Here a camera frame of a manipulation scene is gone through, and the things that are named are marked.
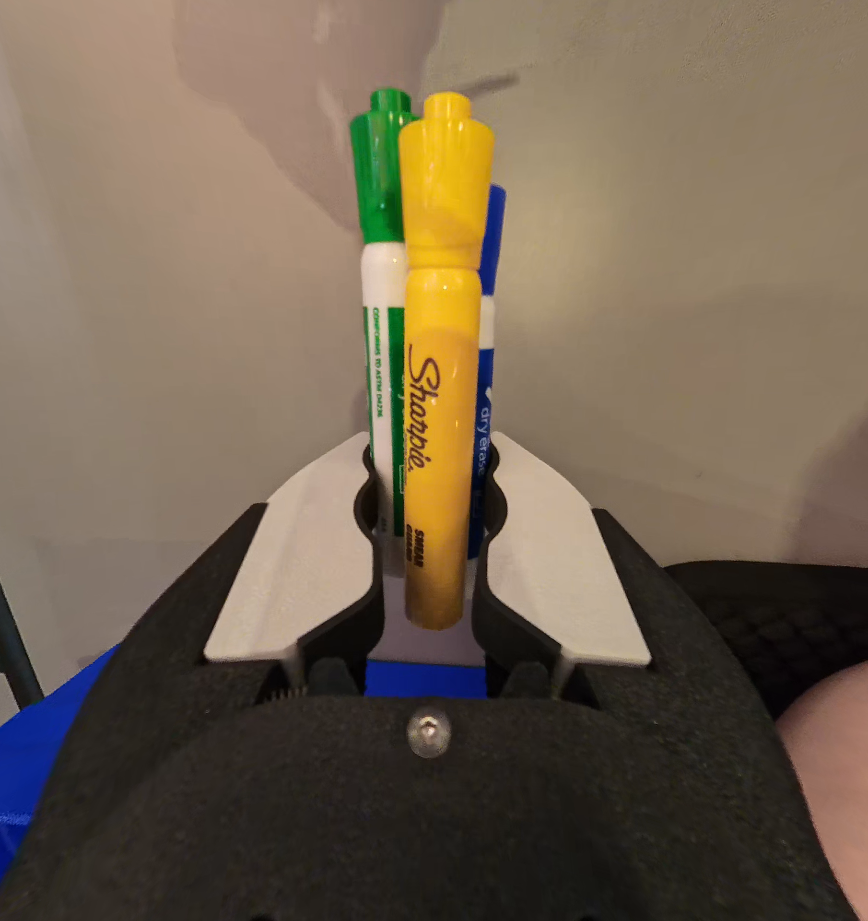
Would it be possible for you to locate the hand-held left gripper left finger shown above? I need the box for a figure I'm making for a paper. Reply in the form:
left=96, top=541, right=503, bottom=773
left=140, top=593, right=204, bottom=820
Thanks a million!
left=202, top=432, right=388, bottom=697

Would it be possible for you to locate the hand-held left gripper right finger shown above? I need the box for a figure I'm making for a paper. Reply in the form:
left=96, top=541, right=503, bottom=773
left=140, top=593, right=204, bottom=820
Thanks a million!
left=470, top=432, right=652, bottom=697

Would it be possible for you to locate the blue dry erase marker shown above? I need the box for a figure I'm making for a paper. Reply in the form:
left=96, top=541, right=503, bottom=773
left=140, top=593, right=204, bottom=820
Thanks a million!
left=469, top=183, right=508, bottom=561

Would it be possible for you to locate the yellow highlighter marker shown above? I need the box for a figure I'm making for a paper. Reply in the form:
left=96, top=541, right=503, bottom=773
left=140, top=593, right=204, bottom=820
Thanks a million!
left=398, top=91, right=496, bottom=631

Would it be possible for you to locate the green dry erase marker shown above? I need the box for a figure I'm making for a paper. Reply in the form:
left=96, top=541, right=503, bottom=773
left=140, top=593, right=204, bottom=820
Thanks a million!
left=349, top=88, right=417, bottom=541

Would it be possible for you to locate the black elbow rest pad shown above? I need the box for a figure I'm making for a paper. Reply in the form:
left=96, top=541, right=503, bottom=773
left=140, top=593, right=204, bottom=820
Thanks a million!
left=663, top=560, right=868, bottom=720

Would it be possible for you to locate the person's left forearm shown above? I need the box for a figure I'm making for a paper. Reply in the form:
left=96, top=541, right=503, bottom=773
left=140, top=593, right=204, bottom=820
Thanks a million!
left=774, top=653, right=868, bottom=921

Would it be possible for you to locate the large blue plastic bin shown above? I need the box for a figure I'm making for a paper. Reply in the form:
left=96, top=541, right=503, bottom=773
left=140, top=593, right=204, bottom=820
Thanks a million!
left=0, top=644, right=487, bottom=897

